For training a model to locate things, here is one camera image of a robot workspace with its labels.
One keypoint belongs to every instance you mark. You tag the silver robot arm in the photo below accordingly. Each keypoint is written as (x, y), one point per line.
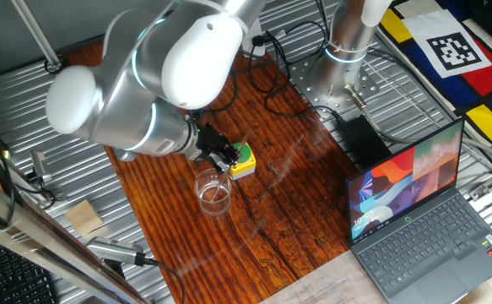
(144, 84)

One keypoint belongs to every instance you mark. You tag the grey laptop computer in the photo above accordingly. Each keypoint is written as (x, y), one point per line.
(423, 236)

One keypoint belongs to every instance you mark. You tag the grey metal clamp bracket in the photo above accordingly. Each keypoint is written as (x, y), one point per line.
(39, 166)

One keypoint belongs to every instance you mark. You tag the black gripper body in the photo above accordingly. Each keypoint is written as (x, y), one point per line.
(209, 141)

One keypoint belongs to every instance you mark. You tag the large wooden cube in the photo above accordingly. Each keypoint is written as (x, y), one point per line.
(83, 217)

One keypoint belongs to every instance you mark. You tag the white fiducial marker sheet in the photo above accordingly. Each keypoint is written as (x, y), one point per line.
(448, 42)

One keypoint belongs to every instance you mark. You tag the colourful patchwork mat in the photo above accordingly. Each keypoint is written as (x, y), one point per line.
(482, 84)

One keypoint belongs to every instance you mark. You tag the large aluminium frame beam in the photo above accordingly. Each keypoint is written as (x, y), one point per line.
(39, 236)

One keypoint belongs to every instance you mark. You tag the clear glass stirring rod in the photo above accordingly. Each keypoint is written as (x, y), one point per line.
(218, 190)

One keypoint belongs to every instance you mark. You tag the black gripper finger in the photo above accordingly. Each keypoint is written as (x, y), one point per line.
(221, 164)
(233, 156)

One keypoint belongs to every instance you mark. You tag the clear glass beaker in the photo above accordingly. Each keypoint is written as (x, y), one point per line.
(213, 198)

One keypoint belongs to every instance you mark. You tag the perforated aluminium base plate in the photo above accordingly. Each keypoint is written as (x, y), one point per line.
(366, 82)

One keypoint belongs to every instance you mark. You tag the yellow box green push button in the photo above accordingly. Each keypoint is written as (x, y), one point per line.
(245, 162)

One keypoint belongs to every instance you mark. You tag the slim metal pole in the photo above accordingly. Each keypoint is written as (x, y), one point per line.
(36, 31)

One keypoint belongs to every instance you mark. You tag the silver depth camera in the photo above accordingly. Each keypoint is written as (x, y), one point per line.
(112, 250)

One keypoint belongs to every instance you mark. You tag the white power strip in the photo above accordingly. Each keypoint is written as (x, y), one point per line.
(256, 36)

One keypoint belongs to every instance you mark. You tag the black keyboard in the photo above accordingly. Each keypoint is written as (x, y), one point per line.
(22, 278)

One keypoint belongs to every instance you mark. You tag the black power adapter brick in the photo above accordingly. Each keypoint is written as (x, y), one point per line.
(363, 141)

